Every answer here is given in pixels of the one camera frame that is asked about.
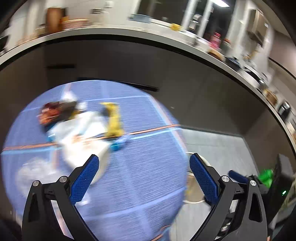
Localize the grey kitchen counter cabinets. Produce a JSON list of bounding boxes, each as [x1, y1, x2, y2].
[[0, 27, 296, 214]]

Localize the yellow sponge on sill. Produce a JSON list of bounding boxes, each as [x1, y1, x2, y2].
[[170, 23, 182, 32]]

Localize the pink bowl on counter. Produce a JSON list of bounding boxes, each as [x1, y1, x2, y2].
[[62, 18, 89, 30]]

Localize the wooden cutting board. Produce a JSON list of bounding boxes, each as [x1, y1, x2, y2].
[[45, 8, 66, 34]]

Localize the pink detergent bottle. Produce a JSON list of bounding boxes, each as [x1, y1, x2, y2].
[[210, 32, 221, 50]]

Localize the yellow snack wrapper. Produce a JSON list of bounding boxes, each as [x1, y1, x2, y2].
[[100, 102, 124, 137]]

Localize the white plastic bag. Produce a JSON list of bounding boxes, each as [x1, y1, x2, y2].
[[47, 111, 110, 183]]

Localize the red snack bag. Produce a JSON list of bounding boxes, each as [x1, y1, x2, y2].
[[38, 101, 77, 126]]

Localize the blue plaid tablecloth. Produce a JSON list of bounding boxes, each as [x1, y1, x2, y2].
[[1, 80, 188, 240]]

